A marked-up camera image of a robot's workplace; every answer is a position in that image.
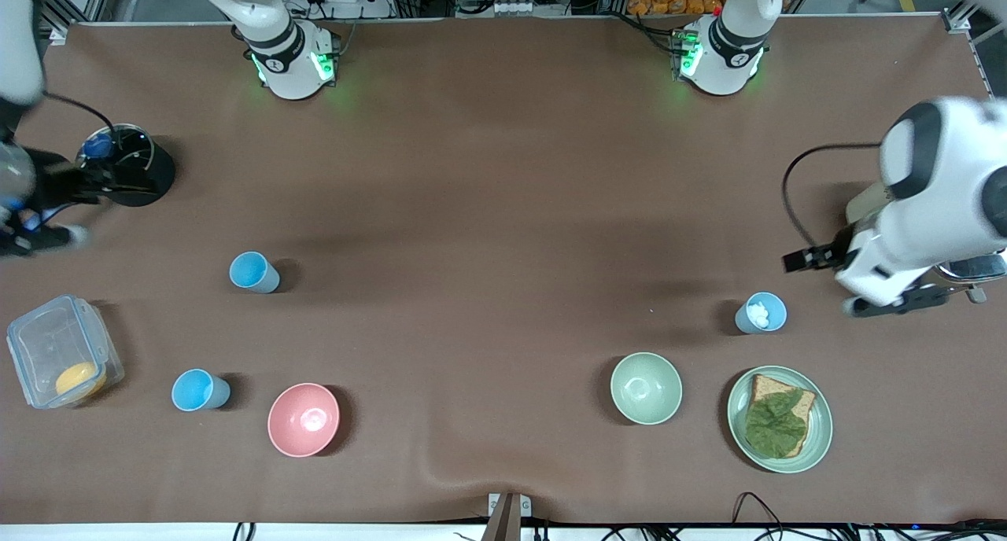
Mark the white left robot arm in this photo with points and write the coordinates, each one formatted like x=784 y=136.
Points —
x=944 y=171

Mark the pink bowl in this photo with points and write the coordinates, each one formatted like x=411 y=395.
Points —
x=304 y=420

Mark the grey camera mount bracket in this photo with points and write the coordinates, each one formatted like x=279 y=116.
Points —
x=507 y=517

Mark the white crumpled ball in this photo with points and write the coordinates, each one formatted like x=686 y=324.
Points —
x=758 y=314

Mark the green lettuce leaf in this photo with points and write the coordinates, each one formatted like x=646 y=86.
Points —
x=775 y=427

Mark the brown bread slice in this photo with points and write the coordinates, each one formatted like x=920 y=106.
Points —
x=767 y=385

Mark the pale green bowl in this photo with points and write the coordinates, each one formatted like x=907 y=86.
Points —
x=646 y=388

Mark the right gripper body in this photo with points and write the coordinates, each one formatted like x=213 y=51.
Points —
x=52 y=182

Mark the pale green plate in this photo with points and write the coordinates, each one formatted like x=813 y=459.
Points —
x=739 y=423

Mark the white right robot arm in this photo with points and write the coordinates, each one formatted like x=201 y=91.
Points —
x=287 y=53

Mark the beige chrome toaster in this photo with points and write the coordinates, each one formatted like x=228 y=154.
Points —
x=864 y=204

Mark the blue plastic cup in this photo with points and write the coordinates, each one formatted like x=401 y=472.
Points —
x=201 y=390
x=253 y=272
x=775 y=313

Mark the aluminium frame profile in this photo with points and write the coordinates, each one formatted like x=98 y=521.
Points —
x=979 y=6
x=75 y=2

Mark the small white power strip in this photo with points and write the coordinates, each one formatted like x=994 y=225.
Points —
x=515 y=8

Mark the black cylindrical canister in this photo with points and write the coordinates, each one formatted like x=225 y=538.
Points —
x=157 y=171

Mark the brown table mat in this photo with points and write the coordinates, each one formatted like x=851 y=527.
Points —
x=503 y=329

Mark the clear plastic lidded container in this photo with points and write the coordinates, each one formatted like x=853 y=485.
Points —
x=47 y=344

